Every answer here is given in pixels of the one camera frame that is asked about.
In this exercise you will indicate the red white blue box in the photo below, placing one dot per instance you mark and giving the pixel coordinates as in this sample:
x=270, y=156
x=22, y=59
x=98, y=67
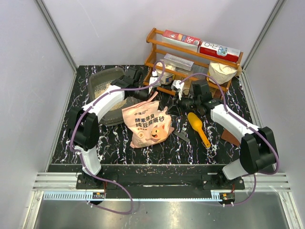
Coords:
x=219, y=51

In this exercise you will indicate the aluminium rail frame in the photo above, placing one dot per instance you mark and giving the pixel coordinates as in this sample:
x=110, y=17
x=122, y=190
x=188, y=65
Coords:
x=265, y=203

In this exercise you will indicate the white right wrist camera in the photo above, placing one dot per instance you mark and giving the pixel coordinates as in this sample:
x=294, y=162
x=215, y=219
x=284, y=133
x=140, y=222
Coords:
x=177, y=87

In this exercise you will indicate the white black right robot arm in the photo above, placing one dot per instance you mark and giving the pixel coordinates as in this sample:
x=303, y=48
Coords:
x=257, y=145

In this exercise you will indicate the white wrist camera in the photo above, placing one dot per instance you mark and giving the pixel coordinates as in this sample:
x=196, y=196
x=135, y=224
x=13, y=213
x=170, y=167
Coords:
x=154, y=81
x=177, y=87

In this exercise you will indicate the brown scouring pad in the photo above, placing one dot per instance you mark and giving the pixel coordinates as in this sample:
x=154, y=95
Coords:
x=228, y=137

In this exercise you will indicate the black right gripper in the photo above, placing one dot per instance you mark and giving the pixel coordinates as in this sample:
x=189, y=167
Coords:
x=175, y=109

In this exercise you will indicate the grey plastic litter box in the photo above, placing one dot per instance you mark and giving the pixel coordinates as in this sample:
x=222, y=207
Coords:
x=115, y=117

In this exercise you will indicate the silver grey flat box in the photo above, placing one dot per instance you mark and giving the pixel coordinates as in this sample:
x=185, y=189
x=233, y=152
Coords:
x=178, y=62

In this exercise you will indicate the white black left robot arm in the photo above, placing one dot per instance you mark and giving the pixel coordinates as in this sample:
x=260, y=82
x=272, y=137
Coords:
x=83, y=125

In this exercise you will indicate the white paper bag right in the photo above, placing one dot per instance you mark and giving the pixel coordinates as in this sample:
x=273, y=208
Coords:
x=221, y=73

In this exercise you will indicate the beige cat litter pellets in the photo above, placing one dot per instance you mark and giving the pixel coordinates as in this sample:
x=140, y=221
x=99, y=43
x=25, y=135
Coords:
x=100, y=89

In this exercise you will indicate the pink cat litter bag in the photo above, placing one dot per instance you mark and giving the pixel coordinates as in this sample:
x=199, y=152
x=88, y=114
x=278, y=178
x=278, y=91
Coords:
x=149, y=124

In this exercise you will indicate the white crumpled bag left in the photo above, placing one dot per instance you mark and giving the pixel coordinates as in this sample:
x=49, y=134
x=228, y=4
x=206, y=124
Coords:
x=167, y=77

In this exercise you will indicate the red white toothpaste box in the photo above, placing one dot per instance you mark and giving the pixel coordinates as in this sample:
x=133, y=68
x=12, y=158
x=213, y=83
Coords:
x=181, y=40

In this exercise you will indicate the black bag clip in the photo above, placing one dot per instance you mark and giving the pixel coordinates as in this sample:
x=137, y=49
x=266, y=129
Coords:
x=182, y=135

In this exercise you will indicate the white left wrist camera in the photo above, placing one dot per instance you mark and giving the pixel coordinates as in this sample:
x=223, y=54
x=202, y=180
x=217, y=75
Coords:
x=154, y=81

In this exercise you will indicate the yellow plastic scoop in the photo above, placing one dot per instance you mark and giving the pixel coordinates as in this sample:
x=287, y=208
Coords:
x=197, y=126

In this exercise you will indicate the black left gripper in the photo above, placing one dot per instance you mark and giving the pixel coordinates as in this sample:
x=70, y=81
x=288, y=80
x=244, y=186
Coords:
x=147, y=93

